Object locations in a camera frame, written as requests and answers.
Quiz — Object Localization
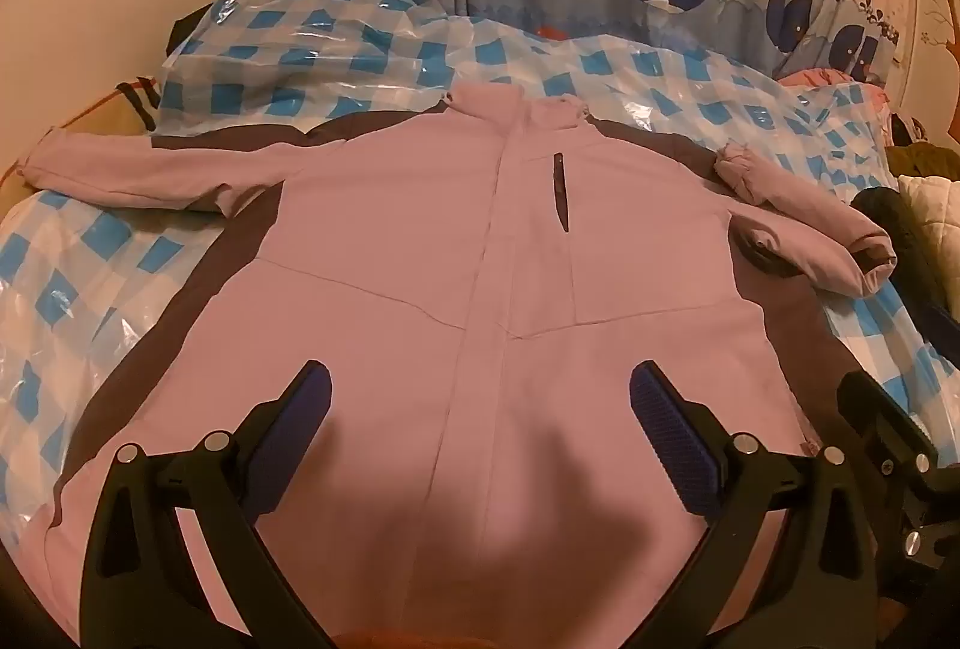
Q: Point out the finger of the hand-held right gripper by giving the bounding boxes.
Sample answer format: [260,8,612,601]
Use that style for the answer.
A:
[836,368,938,477]

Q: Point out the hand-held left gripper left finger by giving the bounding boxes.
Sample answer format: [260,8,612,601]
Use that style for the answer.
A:
[79,359,353,649]

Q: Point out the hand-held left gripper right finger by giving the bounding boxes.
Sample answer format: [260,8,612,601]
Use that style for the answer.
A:
[628,360,878,649]

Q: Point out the pink and brown jacket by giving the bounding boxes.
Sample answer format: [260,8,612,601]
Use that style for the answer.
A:
[19,81,897,649]

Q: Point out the black fuzzy cloth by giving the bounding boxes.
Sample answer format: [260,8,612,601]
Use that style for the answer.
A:
[853,187,960,350]

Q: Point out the white quilted cloth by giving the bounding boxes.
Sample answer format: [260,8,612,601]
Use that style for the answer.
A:
[896,173,960,294]

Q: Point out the olive fuzzy cloth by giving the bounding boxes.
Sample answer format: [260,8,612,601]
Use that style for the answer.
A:
[885,113,960,179]

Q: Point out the pink ruffled cloth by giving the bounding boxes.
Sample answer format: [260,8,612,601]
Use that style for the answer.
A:
[780,65,895,112]

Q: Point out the blue checked plastic-covered blanket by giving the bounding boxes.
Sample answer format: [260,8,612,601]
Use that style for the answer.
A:
[0,0,960,545]

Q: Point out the tree wall sticker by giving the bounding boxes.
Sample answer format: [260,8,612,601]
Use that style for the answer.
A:
[916,0,960,61]

